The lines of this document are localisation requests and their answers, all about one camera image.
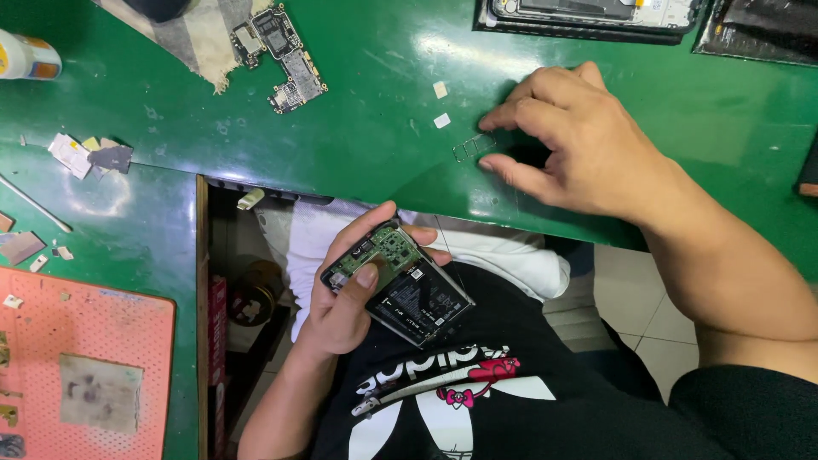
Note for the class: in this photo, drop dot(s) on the person's left hand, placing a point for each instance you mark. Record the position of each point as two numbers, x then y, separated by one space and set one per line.
332 313

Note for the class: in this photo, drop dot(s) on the person's right hand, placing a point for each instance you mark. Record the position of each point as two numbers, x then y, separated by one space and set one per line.
588 147

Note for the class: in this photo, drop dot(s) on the black smartphone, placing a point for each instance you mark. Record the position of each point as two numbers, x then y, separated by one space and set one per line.
415 297

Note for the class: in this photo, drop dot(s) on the round dark tin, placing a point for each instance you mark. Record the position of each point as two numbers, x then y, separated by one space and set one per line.
255 294

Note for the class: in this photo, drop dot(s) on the open wooden drawer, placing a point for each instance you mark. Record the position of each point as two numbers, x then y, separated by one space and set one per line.
217 306

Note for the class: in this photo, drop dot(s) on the metal card tray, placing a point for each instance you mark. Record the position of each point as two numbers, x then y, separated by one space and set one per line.
471 147

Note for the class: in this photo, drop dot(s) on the red box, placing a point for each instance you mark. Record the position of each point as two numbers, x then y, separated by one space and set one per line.
217 332

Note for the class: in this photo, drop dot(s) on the white cloth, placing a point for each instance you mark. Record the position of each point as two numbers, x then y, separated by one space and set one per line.
498 255

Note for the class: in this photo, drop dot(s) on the small white card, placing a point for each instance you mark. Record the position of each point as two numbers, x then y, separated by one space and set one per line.
440 89
441 121

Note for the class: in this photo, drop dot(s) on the black plastic bag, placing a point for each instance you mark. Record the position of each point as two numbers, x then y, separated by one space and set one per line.
760 29

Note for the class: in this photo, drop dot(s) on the dark phone with brown edge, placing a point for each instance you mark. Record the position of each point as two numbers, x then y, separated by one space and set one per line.
810 172

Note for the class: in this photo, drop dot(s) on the pink perforated work mat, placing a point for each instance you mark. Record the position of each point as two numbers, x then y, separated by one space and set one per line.
96 319

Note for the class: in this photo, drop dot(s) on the grey stained pad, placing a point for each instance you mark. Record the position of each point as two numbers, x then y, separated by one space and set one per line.
99 393

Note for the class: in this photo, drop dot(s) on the phone circuit board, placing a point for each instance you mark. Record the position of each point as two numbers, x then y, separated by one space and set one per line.
284 54

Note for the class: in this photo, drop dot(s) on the black printed shirt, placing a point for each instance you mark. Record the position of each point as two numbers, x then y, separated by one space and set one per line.
575 415

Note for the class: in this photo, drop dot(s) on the heap of tape scraps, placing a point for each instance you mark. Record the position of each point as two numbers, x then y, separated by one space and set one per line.
89 156

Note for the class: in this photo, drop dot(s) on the small white plastic piece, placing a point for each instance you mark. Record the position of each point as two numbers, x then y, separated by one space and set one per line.
38 262

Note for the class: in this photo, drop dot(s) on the striped frayed cloth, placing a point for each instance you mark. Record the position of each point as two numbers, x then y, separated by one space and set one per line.
198 38

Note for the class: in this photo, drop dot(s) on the thin white stick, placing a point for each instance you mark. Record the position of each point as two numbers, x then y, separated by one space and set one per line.
35 204

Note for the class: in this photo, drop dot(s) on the brown metal shield plate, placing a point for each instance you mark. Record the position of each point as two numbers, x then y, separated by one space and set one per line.
20 247

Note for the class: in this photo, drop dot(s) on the small white scrap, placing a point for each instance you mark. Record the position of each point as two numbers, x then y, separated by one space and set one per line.
13 301

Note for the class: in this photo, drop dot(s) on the small brass part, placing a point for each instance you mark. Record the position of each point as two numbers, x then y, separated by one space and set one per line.
7 415

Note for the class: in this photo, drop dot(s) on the small dark metal part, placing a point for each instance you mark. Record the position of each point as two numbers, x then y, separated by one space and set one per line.
11 446

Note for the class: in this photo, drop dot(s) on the white glue bottle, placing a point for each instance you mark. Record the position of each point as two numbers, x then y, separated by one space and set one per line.
25 56

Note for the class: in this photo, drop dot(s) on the phone frame with screen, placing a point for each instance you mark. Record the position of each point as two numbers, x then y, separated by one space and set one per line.
588 16

